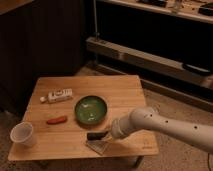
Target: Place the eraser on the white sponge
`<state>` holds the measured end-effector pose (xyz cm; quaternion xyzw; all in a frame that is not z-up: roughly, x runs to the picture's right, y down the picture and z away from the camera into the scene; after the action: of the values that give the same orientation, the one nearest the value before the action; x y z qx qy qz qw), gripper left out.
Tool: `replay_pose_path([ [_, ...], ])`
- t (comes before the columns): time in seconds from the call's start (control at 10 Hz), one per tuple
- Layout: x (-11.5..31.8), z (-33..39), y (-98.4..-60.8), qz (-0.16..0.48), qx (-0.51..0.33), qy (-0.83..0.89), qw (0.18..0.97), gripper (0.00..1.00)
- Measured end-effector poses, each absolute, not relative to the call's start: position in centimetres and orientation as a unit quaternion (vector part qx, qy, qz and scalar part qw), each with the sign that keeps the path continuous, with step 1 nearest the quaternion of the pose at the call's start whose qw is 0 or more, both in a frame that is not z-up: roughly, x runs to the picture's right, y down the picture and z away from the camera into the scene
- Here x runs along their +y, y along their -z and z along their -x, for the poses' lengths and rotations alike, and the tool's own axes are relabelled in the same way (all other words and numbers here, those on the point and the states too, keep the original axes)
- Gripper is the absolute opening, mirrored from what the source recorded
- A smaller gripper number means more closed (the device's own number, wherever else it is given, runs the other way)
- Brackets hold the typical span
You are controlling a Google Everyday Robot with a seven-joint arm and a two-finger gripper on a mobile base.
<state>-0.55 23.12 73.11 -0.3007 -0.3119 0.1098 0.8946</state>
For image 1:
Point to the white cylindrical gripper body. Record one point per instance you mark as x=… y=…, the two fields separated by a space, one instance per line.
x=121 y=128

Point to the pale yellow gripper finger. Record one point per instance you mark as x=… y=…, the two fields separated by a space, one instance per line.
x=107 y=138

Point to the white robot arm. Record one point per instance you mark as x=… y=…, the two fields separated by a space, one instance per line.
x=148 y=118

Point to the white sponge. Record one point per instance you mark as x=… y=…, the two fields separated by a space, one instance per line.
x=97 y=145

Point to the green bowl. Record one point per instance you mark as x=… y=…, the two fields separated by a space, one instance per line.
x=90 y=110

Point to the wooden table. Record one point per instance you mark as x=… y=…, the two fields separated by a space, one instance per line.
x=61 y=128

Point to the white bottle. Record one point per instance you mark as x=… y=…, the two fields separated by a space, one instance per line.
x=57 y=96

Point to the white plastic cup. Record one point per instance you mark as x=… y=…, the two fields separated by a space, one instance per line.
x=23 y=133

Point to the metal shelf unit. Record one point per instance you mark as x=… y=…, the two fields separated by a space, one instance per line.
x=173 y=55

